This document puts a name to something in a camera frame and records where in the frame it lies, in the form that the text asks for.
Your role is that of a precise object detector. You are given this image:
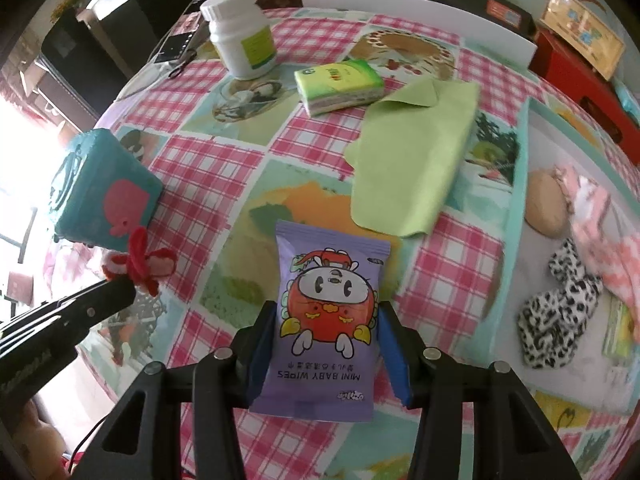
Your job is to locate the beige round sponge ball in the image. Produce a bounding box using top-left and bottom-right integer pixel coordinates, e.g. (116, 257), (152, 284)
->
(524, 170), (568, 238)

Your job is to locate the tan cartoon suitcase box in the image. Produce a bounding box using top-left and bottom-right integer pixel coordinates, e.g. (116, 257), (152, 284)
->
(540, 0), (625, 80)

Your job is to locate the red gift box with handle slot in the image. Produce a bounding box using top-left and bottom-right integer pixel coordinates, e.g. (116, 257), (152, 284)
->
(529, 28), (640, 166)

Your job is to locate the blue wet wipes pack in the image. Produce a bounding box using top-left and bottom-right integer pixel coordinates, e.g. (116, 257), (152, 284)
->
(612, 78), (640, 127)

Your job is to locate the green tissue pack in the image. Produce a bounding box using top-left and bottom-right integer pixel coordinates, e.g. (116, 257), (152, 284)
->
(602, 296), (634, 362)
(294, 60), (385, 117)

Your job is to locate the teal square toy box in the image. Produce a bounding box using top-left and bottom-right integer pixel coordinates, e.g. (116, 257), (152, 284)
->
(48, 129), (163, 252)

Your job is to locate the red yarn bow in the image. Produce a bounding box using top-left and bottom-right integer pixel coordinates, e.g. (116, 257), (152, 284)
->
(101, 226), (178, 297)

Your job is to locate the pink white zigzag cloth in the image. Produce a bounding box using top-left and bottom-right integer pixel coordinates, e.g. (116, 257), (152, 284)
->
(569, 173), (640, 311)

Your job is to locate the black box with gauge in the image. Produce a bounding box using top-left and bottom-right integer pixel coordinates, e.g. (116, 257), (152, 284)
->
(432, 0), (537, 40)

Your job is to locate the white pill bottle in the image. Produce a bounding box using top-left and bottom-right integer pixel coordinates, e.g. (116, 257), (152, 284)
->
(200, 0), (277, 80)

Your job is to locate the teal shallow tray box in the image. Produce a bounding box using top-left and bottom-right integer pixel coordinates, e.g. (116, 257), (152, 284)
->
(465, 99), (639, 413)

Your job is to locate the leopard print scrunchie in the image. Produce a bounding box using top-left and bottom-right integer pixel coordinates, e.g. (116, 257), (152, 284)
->
(518, 237), (604, 370)

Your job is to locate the purple baby wipes pack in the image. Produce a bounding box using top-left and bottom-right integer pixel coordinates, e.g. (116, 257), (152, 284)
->
(250, 220), (390, 422)

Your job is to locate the white charging cable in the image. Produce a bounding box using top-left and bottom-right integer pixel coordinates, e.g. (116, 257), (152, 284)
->
(144, 0), (214, 68)

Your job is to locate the black smartphone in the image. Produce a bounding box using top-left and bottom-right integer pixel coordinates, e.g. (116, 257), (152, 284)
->
(153, 12), (208, 63)

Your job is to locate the pink fabric scrunchie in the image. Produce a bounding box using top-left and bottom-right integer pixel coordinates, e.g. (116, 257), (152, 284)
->
(554, 166), (610, 228)

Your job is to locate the light green microfiber cloth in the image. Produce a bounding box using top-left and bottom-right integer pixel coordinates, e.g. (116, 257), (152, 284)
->
(344, 75), (480, 237)

